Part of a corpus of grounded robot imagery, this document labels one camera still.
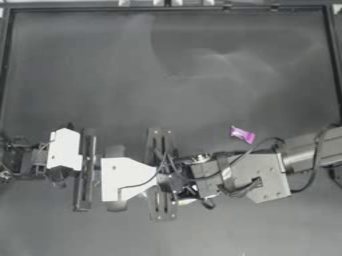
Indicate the silver frame bracket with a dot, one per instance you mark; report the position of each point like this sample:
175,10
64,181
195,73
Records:
157,2
208,2
124,2

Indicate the black table frame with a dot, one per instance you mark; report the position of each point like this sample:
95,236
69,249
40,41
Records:
67,6

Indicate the purple candy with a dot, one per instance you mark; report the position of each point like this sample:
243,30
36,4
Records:
242,134

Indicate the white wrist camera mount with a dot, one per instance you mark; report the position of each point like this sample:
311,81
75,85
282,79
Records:
127,178
64,150

